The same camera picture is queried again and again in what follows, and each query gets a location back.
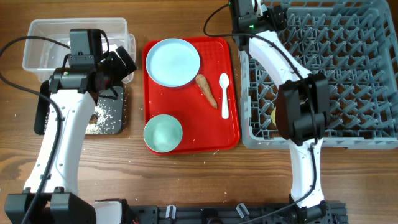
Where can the large light blue plate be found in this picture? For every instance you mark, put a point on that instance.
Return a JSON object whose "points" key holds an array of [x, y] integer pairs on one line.
{"points": [[173, 62]]}

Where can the brown carrot piece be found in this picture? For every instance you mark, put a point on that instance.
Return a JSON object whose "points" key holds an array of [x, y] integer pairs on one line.
{"points": [[205, 88]]}

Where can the light green bowl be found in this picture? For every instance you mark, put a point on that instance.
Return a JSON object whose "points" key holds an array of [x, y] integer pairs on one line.
{"points": [[163, 133]]}

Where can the brown food lump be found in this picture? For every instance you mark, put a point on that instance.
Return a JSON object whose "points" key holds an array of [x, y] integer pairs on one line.
{"points": [[93, 119]]}

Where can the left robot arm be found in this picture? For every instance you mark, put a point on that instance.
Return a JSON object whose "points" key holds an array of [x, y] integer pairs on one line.
{"points": [[50, 194]]}

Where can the white plastic spoon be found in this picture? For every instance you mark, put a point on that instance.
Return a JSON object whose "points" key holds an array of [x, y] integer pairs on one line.
{"points": [[224, 84]]}

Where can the yellow plastic cup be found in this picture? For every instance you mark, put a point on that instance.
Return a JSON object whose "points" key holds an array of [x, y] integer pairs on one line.
{"points": [[273, 116]]}

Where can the grey dishwasher rack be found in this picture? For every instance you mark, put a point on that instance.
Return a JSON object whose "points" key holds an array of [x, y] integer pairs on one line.
{"points": [[355, 45]]}

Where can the red serving tray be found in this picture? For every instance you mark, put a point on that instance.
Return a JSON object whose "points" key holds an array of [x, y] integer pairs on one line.
{"points": [[203, 127]]}

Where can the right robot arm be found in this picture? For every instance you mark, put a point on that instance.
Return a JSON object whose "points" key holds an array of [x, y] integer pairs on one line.
{"points": [[302, 110]]}

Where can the clear plastic waste bin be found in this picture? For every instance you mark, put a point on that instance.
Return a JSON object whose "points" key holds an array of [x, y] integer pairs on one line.
{"points": [[42, 57]]}

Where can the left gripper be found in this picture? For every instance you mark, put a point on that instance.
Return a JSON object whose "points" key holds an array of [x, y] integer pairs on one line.
{"points": [[120, 71]]}

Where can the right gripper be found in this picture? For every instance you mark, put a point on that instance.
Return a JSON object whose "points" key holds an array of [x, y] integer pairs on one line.
{"points": [[279, 19]]}

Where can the black plastic tray bin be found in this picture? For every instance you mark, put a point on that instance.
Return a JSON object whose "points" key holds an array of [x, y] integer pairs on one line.
{"points": [[116, 106]]}

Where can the white rice grains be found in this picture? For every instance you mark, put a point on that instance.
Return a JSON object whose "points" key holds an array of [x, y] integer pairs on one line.
{"points": [[105, 124]]}

